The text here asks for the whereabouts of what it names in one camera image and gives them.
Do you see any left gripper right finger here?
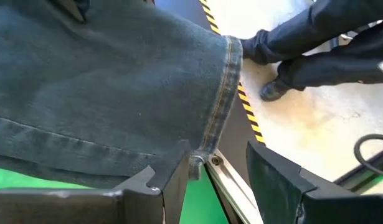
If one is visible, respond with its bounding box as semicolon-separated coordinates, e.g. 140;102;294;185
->
245;140;383;224

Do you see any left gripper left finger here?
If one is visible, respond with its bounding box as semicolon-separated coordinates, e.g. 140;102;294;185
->
0;139;192;224

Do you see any charcoal garment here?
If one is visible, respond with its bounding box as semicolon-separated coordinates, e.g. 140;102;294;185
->
0;0;244;190

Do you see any yellow black hazard tape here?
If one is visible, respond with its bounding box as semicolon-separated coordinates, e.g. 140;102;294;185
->
199;0;267;146

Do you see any person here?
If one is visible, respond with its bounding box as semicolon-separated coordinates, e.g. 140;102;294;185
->
240;0;383;103

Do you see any black looped cable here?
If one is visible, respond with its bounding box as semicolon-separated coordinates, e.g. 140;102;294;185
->
354;133;383;180

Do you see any silver frame bracket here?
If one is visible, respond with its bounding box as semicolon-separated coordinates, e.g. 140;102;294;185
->
206;148;264;224

